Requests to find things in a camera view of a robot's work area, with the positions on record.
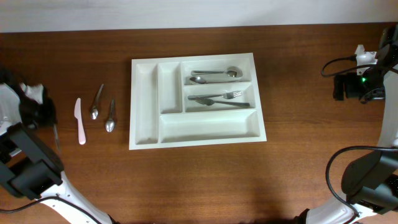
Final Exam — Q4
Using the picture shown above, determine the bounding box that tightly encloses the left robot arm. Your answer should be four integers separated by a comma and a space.
1, 67, 115, 223

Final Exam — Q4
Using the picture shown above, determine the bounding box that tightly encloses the right black cable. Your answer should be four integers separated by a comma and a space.
320, 54, 398, 224

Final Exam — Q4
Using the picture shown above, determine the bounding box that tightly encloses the white plastic cutlery tray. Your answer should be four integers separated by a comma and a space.
129, 53, 267, 150

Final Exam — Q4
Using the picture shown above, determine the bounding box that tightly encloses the steel fork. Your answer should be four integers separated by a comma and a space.
195, 98, 251, 108
187, 91, 243, 100

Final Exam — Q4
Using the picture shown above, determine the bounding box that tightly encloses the steel table knife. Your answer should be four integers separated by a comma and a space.
53, 124, 61, 152

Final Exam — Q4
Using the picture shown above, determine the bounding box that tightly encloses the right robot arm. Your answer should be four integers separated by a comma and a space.
292, 25, 397, 224

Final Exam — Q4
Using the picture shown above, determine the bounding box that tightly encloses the pink plastic knife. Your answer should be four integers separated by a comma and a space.
74, 98, 86, 145

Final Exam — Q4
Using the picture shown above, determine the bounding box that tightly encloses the small steel teaspoon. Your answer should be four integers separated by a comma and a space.
90, 83, 104, 120
105, 99, 116, 133

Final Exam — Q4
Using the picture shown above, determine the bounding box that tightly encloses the large steel spoon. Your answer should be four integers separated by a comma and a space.
191, 67, 243, 78
188, 77, 238, 85

